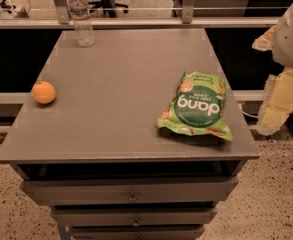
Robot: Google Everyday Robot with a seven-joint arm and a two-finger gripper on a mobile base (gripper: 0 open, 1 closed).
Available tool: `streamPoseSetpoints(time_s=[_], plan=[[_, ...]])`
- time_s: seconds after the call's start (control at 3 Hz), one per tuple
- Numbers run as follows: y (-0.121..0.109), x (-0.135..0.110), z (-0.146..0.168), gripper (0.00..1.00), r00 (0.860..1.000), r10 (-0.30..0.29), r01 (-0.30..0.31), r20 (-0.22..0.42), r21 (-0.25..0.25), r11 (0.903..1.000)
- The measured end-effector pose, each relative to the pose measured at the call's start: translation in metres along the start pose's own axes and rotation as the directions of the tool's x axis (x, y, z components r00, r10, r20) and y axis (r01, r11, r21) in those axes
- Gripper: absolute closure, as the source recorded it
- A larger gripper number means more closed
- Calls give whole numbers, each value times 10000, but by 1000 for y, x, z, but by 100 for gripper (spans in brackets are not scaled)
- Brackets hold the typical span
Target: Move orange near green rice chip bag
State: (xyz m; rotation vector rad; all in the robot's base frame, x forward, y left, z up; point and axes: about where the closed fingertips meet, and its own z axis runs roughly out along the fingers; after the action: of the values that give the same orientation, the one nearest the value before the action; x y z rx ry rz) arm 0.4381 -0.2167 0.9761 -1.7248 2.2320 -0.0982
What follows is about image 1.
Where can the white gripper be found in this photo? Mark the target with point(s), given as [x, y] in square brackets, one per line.
[291, 44]

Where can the orange fruit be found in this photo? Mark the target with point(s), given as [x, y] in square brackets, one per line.
[43, 92]

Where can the green rice chip bag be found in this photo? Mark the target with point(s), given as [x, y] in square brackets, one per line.
[197, 107]

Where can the middle grey drawer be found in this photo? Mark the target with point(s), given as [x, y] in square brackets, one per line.
[134, 216]

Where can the grey drawer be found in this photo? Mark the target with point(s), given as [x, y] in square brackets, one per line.
[181, 232]
[129, 191]
[134, 216]

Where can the grey drawer cabinet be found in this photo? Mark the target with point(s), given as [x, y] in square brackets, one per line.
[102, 125]

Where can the clear plastic water bottle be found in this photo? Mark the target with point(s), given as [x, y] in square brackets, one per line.
[79, 11]

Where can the bottom grey drawer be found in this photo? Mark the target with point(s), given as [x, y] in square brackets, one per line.
[181, 232]

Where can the top grey drawer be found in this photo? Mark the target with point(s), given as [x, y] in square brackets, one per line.
[129, 191]

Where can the metal window rail frame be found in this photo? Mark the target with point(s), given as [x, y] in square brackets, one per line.
[54, 14]

